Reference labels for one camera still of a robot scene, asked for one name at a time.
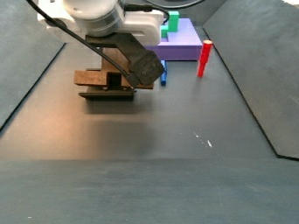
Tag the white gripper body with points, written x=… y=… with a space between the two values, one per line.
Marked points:
x=98 y=18

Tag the brown T-shaped block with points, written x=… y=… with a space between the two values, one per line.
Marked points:
x=107 y=76

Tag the black angle fixture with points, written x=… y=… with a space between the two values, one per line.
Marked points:
x=108 y=93

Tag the green U-shaped block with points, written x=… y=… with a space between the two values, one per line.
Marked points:
x=171 y=25

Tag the blue peg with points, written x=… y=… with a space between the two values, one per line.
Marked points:
x=163 y=77

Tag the purple base block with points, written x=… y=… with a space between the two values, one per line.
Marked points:
x=179 y=45

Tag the red peg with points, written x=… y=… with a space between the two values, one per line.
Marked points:
x=205 y=56

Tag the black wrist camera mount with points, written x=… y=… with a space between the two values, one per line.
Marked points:
x=144 y=66

